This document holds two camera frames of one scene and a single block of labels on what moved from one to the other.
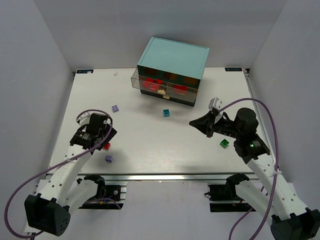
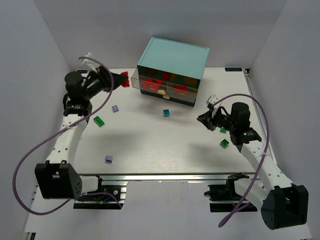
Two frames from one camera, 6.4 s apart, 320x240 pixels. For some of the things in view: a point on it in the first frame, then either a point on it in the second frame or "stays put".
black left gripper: [110, 133] to [109, 81]
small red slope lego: [154, 87] stays put
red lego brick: [146, 83] stays put
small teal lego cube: [166, 113] stays put
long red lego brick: [182, 89] stays put
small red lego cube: [107, 146] to [125, 83]
